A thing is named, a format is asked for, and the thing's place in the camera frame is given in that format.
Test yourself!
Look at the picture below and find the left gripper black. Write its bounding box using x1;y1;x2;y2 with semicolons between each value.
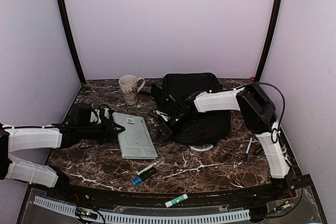
78;116;125;145

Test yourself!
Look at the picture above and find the grey notebook with barcode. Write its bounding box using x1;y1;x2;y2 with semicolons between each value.
112;112;158;159

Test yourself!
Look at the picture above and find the black student bag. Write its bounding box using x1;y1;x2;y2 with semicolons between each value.
151;72;231;147

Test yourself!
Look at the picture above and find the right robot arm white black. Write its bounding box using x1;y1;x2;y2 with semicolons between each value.
152;82;292;200

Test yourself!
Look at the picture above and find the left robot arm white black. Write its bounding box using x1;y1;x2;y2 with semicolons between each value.
1;103;125;201

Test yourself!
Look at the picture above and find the clear white pen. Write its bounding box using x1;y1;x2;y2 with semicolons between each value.
137;157;165;176

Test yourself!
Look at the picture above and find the cream printed mug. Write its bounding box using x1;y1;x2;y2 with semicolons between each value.
118;75;145;105

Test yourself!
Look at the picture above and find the black marker blue cap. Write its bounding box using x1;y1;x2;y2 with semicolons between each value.
131;167;157;186

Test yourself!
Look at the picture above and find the green white glue stick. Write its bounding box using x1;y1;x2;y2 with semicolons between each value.
165;194;188;208

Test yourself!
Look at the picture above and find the blue capped white pen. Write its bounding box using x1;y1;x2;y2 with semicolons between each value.
243;137;253;162

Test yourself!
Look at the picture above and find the small circuit board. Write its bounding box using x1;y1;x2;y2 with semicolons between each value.
75;208;98;220

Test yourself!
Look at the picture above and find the grey slotted cable duct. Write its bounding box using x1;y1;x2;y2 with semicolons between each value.
33;196;250;223

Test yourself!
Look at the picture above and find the left black frame post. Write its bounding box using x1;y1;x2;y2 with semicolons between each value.
57;0;86;85

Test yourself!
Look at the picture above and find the black frame post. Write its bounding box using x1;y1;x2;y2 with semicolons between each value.
57;0;86;85
255;0;281;82

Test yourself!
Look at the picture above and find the right black frame post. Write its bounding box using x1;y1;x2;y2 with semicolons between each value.
255;0;281;82

